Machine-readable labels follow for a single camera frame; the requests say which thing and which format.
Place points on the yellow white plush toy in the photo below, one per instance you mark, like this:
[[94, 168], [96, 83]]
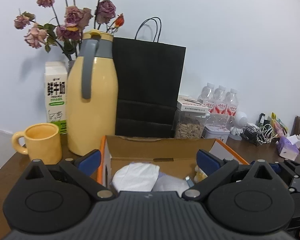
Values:
[[200, 175]]

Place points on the white milk carton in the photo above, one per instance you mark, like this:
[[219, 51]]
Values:
[[55, 81]]

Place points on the water bottle left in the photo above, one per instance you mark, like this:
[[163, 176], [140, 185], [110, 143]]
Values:
[[206, 96]]

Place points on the white decorated tin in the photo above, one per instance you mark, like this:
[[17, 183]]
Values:
[[216, 132]]

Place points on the water bottle right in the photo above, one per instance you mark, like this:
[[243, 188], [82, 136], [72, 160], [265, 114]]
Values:
[[231, 104]]

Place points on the water bottle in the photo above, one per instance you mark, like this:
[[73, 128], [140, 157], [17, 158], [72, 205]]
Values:
[[220, 104], [231, 104], [206, 96]]

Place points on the white robot toy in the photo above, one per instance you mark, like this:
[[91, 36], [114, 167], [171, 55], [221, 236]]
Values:
[[239, 122]]

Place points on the orange pumpkin cardboard box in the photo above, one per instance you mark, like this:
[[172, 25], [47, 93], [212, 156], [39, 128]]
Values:
[[175, 157]]

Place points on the colourful snack packet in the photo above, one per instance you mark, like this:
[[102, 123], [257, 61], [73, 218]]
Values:
[[280, 129]]

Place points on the white flat box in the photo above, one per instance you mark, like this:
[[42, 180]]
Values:
[[188, 104]]

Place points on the black paper bag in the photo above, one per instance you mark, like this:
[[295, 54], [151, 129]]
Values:
[[149, 76]]

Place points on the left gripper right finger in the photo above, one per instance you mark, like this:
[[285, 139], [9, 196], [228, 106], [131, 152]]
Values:
[[219, 172]]

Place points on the dried rose bouquet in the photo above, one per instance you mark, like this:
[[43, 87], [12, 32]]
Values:
[[67, 34]]

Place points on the yellow thermos jug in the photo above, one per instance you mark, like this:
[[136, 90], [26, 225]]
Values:
[[92, 93]]

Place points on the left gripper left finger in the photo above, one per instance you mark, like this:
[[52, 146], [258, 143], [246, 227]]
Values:
[[78, 172]]

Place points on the clear seed container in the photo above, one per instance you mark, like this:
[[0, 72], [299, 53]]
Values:
[[189, 125]]

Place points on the purple tissue pack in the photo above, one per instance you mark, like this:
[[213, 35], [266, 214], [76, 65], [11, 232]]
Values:
[[288, 147]]

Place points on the yellow ceramic mug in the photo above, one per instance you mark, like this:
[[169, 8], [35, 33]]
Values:
[[39, 141]]

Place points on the water bottle middle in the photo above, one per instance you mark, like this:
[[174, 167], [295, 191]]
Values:
[[220, 104]]

